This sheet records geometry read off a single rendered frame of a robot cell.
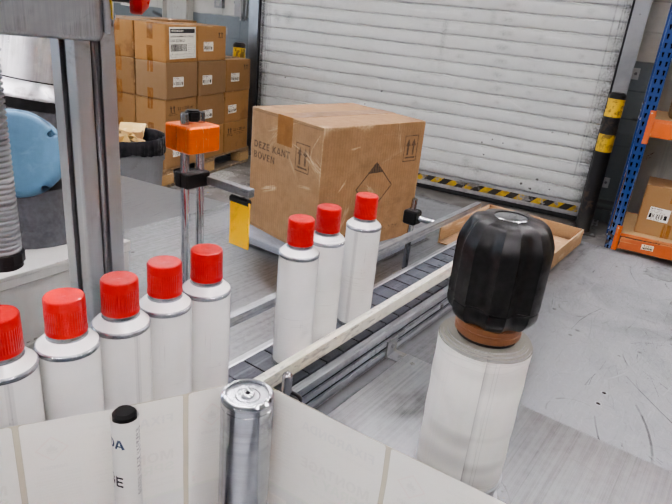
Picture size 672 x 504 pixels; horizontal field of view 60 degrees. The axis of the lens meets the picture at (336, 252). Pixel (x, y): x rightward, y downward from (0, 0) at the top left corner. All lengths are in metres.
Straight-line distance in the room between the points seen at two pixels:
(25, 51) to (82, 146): 0.23
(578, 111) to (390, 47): 1.56
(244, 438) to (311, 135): 0.81
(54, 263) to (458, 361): 0.62
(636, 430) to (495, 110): 4.11
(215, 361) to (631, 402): 0.63
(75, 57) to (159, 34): 3.75
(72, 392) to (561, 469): 0.51
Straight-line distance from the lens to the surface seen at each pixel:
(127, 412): 0.42
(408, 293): 0.96
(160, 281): 0.58
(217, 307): 0.63
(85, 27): 0.50
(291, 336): 0.77
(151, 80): 4.46
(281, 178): 1.25
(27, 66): 0.86
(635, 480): 0.77
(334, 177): 1.18
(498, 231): 0.49
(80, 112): 0.65
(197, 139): 0.66
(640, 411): 0.99
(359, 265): 0.86
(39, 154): 0.85
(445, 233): 1.47
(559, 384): 0.98
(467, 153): 4.98
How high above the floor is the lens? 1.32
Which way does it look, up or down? 22 degrees down
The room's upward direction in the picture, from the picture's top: 6 degrees clockwise
